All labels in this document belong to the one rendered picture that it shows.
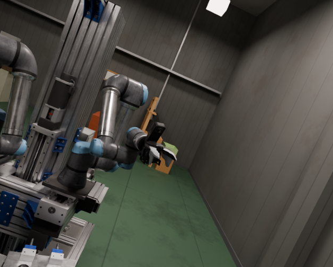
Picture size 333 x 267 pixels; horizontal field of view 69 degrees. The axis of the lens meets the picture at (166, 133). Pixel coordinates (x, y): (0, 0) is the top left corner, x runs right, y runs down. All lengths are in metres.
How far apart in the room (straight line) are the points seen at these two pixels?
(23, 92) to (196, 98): 6.88
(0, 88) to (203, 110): 5.72
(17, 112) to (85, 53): 0.53
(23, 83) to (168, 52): 6.82
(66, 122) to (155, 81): 6.32
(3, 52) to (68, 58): 0.43
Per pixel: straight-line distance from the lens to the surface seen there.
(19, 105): 1.20
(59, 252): 1.24
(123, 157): 1.10
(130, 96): 1.30
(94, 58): 1.50
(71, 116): 1.52
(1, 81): 7.70
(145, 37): 7.91
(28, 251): 1.19
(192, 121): 7.80
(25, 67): 1.22
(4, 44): 1.20
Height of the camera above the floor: 1.62
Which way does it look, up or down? 6 degrees down
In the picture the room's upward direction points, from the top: 23 degrees clockwise
